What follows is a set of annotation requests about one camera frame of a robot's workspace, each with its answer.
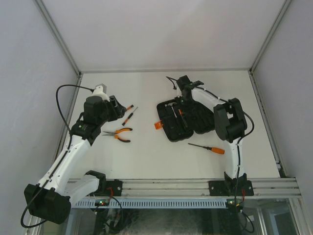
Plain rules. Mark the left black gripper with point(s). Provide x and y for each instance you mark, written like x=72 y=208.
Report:
x=118 y=111

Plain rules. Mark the black handle claw hammer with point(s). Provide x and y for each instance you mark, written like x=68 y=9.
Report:
x=174 y=108

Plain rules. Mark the black plastic tool case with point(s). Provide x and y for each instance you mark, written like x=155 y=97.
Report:
x=180 y=121

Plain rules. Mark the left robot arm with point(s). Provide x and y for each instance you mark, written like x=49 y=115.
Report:
x=50 y=199

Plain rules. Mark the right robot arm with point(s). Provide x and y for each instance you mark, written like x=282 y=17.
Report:
x=226 y=116

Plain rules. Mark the small precision screwdriver lower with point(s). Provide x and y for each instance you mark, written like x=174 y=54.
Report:
x=129 y=116

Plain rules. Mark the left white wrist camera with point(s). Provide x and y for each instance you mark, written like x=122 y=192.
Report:
x=100 y=91

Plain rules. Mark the orange handle screwdriver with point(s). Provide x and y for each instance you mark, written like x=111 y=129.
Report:
x=212 y=149

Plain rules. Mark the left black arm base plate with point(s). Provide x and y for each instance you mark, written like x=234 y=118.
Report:
x=110 y=187

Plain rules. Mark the blue slotted cable duct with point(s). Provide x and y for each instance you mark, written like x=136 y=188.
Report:
x=204 y=203

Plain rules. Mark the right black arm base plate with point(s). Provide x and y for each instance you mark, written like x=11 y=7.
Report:
x=219 y=188

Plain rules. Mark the aluminium front rail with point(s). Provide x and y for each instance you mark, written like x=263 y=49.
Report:
x=264 y=188

